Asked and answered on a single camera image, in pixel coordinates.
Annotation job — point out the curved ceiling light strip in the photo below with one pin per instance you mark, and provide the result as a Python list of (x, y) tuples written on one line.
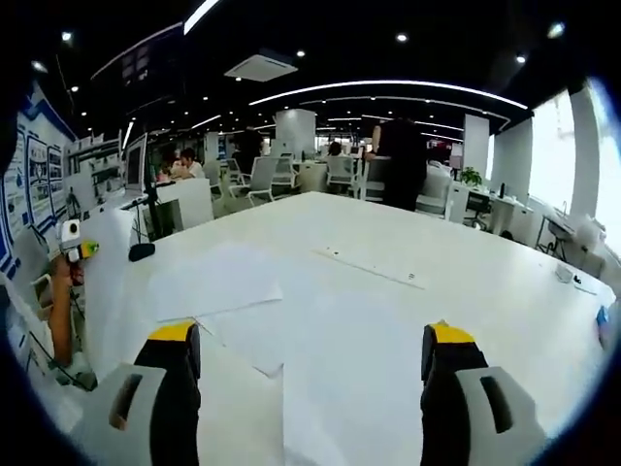
[(398, 82), (196, 22)]

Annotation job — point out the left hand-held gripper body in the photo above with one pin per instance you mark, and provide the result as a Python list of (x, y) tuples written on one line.
[(69, 233)]

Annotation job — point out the white storage shelf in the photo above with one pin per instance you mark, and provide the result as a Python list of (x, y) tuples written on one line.
[(97, 170)]

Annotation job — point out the white table socket strip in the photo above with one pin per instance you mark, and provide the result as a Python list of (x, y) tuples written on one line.
[(369, 268)]

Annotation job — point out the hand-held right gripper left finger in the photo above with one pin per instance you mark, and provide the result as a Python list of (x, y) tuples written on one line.
[(174, 359)]

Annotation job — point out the small white box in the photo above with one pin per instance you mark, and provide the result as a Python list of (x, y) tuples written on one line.
[(564, 274)]

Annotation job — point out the blue tissue pack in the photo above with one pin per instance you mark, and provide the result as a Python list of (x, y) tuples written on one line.
[(604, 318)]

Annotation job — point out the group of white office chairs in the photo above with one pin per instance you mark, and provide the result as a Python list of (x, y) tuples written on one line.
[(262, 177)]

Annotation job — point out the computer monitor on desk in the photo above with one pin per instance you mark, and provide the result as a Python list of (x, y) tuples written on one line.
[(136, 165)]

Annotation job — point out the round ceiling spotlights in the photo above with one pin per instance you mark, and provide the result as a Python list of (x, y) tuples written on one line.
[(401, 37)]

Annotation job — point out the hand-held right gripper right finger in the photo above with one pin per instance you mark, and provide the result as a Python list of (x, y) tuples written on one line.
[(451, 359)]

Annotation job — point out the white table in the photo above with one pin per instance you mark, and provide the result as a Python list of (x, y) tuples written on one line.
[(388, 233)]

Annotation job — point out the white desk partition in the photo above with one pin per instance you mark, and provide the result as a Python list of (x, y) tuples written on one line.
[(189, 204)]

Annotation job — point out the ceiling air conditioner vent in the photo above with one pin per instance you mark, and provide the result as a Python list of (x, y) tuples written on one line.
[(262, 68)]

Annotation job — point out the green potted plant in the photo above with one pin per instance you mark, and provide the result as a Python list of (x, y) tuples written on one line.
[(471, 177)]

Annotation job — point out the person's left hand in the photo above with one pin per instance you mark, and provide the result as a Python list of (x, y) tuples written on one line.
[(65, 274)]

